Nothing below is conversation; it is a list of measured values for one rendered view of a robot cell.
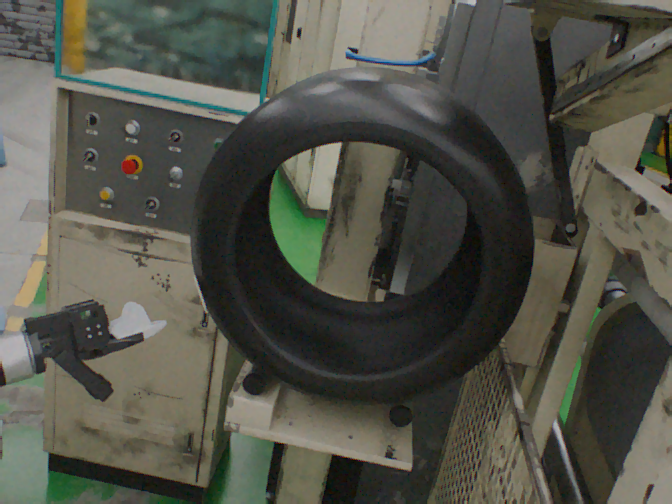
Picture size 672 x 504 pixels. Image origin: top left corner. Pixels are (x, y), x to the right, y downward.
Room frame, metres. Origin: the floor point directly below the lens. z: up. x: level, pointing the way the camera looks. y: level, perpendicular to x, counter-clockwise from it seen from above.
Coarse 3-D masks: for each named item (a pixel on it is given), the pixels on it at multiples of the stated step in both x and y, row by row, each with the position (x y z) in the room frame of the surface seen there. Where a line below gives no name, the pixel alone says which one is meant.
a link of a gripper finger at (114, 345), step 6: (126, 336) 0.90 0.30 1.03; (132, 336) 0.91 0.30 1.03; (138, 336) 0.91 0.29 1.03; (108, 342) 0.88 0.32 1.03; (114, 342) 0.88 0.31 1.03; (120, 342) 0.88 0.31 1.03; (126, 342) 0.89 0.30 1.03; (132, 342) 0.90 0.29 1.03; (138, 342) 0.91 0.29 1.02; (102, 348) 0.87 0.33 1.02; (108, 348) 0.87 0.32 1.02; (114, 348) 0.87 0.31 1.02; (120, 348) 0.88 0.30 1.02; (102, 354) 0.86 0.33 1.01
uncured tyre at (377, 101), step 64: (256, 128) 1.02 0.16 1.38; (320, 128) 0.99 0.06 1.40; (384, 128) 0.99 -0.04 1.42; (448, 128) 1.00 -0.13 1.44; (256, 192) 1.28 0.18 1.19; (512, 192) 1.01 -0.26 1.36; (192, 256) 1.04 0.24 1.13; (256, 256) 1.28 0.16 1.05; (512, 256) 0.99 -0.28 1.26; (256, 320) 1.01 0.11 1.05; (320, 320) 1.27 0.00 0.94; (384, 320) 1.27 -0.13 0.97; (448, 320) 1.23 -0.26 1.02; (512, 320) 1.02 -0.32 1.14; (320, 384) 0.99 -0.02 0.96; (384, 384) 0.99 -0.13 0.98
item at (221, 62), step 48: (96, 0) 1.68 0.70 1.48; (144, 0) 1.67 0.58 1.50; (192, 0) 1.67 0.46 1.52; (240, 0) 1.67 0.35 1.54; (96, 48) 1.68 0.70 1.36; (144, 48) 1.67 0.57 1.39; (192, 48) 1.67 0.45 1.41; (240, 48) 1.67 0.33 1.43; (192, 96) 1.67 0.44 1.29; (240, 96) 1.67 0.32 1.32
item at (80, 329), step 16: (80, 304) 0.93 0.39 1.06; (96, 304) 0.92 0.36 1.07; (32, 320) 0.85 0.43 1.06; (48, 320) 0.86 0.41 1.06; (64, 320) 0.87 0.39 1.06; (80, 320) 0.87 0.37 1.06; (96, 320) 0.88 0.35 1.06; (32, 336) 0.83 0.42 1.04; (48, 336) 0.85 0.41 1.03; (64, 336) 0.86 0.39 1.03; (80, 336) 0.86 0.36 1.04; (96, 336) 0.88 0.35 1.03; (48, 352) 0.84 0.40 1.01; (80, 352) 0.86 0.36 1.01
